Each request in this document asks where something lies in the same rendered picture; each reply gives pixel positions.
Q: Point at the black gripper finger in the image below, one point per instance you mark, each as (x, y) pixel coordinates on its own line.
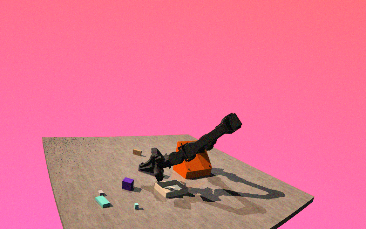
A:
(147, 163)
(148, 168)

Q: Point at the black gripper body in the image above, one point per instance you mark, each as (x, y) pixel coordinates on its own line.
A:
(158, 169)

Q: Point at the mint green rectangular block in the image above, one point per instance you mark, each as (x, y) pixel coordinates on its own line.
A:
(102, 201)

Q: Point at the purple cube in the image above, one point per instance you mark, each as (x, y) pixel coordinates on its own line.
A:
(127, 184)

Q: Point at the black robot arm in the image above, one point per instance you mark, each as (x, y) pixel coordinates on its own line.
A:
(228, 125)

